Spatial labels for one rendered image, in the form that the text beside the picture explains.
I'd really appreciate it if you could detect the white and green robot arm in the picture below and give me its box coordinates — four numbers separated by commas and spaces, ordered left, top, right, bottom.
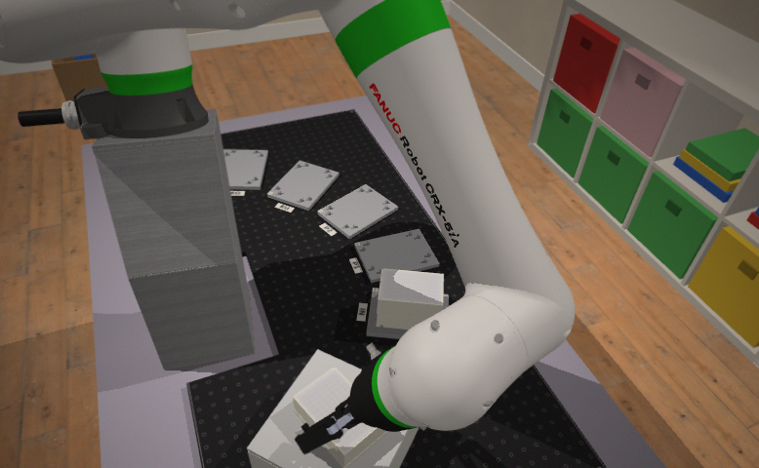
0, 0, 575, 432

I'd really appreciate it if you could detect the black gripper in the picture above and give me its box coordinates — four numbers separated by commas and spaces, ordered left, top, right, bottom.
295, 373, 378, 454

